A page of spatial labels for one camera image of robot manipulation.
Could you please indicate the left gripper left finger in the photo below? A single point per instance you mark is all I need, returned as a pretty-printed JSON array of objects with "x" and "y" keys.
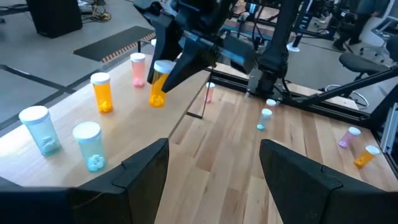
[{"x": 124, "y": 199}]

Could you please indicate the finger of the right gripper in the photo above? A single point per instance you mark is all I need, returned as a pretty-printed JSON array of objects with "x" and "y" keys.
[
  {"x": 166, "y": 43},
  {"x": 196, "y": 59}
]

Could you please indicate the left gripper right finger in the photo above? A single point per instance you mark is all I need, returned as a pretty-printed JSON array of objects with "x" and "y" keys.
[{"x": 311, "y": 199}]

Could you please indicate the salmon pill bottle white cap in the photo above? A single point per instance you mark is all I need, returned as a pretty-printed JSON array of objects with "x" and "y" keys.
[
  {"x": 271, "y": 102},
  {"x": 210, "y": 93},
  {"x": 138, "y": 73}
]

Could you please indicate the orange pill bottle white cap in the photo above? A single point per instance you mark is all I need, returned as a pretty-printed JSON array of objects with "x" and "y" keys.
[
  {"x": 365, "y": 157},
  {"x": 158, "y": 95},
  {"x": 102, "y": 96}
]

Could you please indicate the teal pill bottle white cap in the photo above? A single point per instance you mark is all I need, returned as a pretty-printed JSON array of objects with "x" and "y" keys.
[
  {"x": 90, "y": 149},
  {"x": 42, "y": 137},
  {"x": 265, "y": 119}
]

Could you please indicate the wooden shelf black legs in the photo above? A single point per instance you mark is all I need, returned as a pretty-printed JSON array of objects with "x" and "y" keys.
[{"x": 130, "y": 124}]

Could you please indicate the black hazard-striped floor mat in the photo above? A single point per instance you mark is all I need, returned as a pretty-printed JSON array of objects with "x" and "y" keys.
[{"x": 112, "y": 43}]

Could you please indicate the black cabinet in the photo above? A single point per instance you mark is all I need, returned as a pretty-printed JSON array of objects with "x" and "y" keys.
[{"x": 54, "y": 18}]

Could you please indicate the black office chair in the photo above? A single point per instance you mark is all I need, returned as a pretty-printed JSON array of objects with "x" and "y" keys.
[{"x": 360, "y": 63}]

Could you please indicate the person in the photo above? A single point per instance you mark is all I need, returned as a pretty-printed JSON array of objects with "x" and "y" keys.
[{"x": 357, "y": 18}]

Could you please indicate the blue metal frame table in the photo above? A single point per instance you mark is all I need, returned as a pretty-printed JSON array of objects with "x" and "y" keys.
[{"x": 303, "y": 23}]

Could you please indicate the silver metal bracket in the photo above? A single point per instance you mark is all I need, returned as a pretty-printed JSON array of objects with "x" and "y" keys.
[{"x": 390, "y": 130}]

